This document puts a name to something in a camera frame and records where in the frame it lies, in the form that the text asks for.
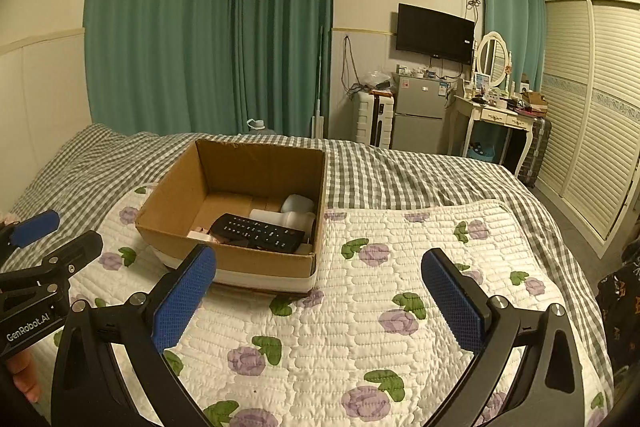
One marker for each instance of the black wall television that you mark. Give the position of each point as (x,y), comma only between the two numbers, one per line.
(435,33)

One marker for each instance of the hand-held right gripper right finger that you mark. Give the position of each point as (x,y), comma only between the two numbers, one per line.
(452,302)

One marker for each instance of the floral quilted mat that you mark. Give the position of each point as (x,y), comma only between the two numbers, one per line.
(380,347)

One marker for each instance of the light blue earbuds case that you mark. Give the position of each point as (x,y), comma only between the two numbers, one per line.
(298,203)

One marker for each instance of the cream louvred wardrobe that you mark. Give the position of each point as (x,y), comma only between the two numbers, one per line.
(590,122)

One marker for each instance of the silver small fridge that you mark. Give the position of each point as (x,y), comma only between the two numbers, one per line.
(417,112)

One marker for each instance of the clear plastic bag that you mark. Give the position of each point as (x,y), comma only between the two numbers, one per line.
(377,79)

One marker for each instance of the small brown box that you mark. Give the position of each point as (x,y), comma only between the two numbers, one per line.
(534,101)

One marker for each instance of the white dressing table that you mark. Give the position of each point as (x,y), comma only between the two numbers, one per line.
(492,117)

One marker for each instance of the dark floral clothing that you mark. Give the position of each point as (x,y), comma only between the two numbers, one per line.
(622,307)

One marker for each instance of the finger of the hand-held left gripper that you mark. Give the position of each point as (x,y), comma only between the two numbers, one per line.
(35,227)
(75,252)

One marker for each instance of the white plastic bottle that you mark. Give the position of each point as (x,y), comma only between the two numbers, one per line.
(285,220)

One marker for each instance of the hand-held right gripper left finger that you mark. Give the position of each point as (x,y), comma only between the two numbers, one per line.
(182,302)

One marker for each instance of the small photo frame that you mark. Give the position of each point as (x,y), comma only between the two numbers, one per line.
(481,82)

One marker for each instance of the light teal curtain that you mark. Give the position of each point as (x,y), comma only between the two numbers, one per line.
(510,7)

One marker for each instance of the blue basket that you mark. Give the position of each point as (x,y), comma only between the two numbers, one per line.
(481,152)

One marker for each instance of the black remote control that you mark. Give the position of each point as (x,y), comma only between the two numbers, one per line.
(260,233)

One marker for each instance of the white mop pole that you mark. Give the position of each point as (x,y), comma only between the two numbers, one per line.
(317,97)

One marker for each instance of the white drawer unit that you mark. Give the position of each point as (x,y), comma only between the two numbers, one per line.
(367,119)

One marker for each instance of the pink cloth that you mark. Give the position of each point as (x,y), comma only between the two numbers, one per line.
(7,218)

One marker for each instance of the white oval mirror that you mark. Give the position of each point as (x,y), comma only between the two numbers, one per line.
(492,57)

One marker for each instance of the red patterned box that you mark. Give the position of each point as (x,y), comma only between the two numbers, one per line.
(215,235)

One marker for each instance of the person's left hand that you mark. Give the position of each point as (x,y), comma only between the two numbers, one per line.
(25,377)

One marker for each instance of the brown cardboard box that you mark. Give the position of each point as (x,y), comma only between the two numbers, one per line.
(235,262)

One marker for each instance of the clear water jug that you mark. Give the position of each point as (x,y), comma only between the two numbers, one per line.
(257,126)

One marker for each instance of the dark suitcase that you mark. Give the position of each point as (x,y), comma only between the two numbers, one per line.
(537,152)

